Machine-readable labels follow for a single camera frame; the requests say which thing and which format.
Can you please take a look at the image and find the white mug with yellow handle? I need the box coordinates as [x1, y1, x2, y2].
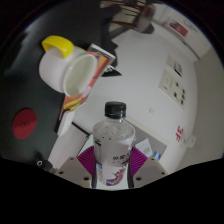
[38, 35, 100, 98]

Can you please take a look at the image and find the dark round-back chair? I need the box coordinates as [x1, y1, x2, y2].
[138, 7, 156, 34]

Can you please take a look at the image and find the red wall poster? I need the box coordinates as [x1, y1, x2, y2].
[169, 19, 190, 37]

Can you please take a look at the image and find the orange colourful booklet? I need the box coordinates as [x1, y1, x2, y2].
[59, 43, 117, 121]

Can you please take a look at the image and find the small white wall poster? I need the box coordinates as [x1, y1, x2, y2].
[165, 54, 184, 78]

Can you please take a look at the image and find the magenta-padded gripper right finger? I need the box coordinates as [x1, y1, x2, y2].
[127, 145, 169, 189]

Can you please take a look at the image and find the clear black-capped drink bottle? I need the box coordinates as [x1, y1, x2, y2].
[92, 101, 136, 187]

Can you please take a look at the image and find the red floor number sign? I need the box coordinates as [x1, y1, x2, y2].
[174, 125, 186, 143]

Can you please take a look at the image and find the small white flat case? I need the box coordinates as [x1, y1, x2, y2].
[56, 109, 76, 136]

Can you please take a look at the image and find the large white wall poster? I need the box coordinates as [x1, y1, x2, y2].
[158, 68, 188, 109]

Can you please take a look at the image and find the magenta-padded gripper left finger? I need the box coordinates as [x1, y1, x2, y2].
[54, 145, 98, 189]

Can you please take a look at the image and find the grey notice board with papers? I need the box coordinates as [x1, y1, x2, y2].
[131, 124, 168, 163]

